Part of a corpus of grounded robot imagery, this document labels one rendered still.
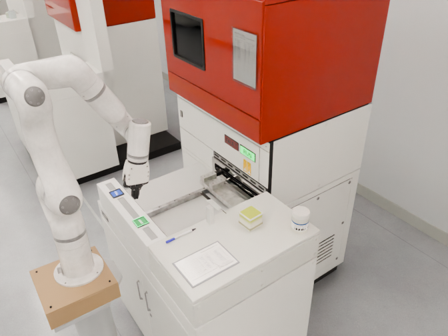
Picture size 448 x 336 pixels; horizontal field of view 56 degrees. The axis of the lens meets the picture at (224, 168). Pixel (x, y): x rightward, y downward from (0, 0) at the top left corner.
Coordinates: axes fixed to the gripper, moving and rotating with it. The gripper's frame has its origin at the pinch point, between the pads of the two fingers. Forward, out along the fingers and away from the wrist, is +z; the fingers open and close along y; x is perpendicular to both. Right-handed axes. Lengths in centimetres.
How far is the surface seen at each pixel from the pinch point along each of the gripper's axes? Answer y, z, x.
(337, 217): -123, 34, 15
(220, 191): -51, 13, -8
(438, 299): -178, 76, 67
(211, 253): -16.6, 11.5, 34.1
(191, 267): -6.6, 13.6, 36.1
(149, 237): -2.5, 15.8, 10.6
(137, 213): -5.0, 15.2, -7.0
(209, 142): -59, -2, -33
